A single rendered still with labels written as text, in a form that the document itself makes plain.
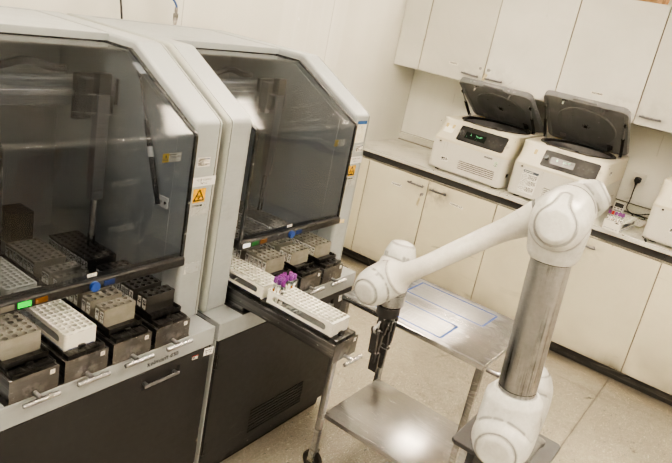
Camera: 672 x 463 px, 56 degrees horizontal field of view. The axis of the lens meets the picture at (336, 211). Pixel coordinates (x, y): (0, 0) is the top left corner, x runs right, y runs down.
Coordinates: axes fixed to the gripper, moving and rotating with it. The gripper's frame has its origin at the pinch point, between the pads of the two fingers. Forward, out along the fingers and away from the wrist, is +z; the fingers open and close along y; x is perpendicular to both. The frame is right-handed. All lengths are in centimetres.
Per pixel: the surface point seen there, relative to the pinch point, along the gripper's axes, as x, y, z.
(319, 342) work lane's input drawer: -18.7, 6.8, 0.4
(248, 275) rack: -57, 3, -8
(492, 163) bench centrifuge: -65, -229, -27
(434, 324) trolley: 2.0, -35.2, -2.3
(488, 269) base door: -48, -229, 43
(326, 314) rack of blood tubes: -21.6, 1.3, -7.0
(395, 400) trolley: -16, -59, 52
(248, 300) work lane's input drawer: -52, 7, -1
